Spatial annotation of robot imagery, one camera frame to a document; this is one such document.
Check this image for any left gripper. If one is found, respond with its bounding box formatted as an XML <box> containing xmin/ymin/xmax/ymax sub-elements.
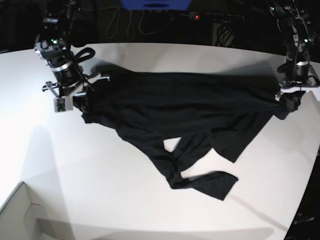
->
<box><xmin>275</xmin><ymin>74</ymin><xmax>320</xmax><ymax>113</ymax></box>

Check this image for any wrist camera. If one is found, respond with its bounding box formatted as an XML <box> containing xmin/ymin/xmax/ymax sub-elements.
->
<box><xmin>313</xmin><ymin>87</ymin><xmax>320</xmax><ymax>102</ymax></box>
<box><xmin>53</xmin><ymin>96</ymin><xmax>74</xmax><ymax>113</ymax></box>

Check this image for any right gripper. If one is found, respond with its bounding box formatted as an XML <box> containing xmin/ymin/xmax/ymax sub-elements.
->
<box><xmin>41</xmin><ymin>72</ymin><xmax>110</xmax><ymax>113</ymax></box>

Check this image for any white cardboard box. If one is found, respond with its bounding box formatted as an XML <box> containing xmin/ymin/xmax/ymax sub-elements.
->
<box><xmin>0</xmin><ymin>181</ymin><xmax>76</xmax><ymax>240</ymax></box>

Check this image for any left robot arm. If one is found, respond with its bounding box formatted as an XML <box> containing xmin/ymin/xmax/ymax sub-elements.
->
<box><xmin>268</xmin><ymin>0</ymin><xmax>320</xmax><ymax>112</ymax></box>

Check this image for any black long-sleeve t-shirt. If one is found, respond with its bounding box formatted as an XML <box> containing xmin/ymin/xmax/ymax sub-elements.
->
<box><xmin>82</xmin><ymin>70</ymin><xmax>290</xmax><ymax>200</ymax></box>

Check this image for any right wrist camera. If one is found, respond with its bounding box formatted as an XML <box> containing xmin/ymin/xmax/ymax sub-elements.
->
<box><xmin>53</xmin><ymin>96</ymin><xmax>74</xmax><ymax>113</ymax></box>

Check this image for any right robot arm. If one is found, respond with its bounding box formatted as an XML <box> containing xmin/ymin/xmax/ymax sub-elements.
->
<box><xmin>34</xmin><ymin>0</ymin><xmax>110</xmax><ymax>113</ymax></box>

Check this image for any black power strip red light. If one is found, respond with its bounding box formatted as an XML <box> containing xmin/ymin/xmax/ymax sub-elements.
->
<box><xmin>180</xmin><ymin>12</ymin><xmax>245</xmax><ymax>23</ymax></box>

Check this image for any blue panel overhead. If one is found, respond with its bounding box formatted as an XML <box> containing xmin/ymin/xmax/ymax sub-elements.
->
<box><xmin>121</xmin><ymin>0</ymin><xmax>192</xmax><ymax>11</ymax></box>

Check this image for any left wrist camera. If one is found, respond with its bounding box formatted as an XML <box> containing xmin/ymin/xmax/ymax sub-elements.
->
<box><xmin>313</xmin><ymin>87</ymin><xmax>320</xmax><ymax>102</ymax></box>

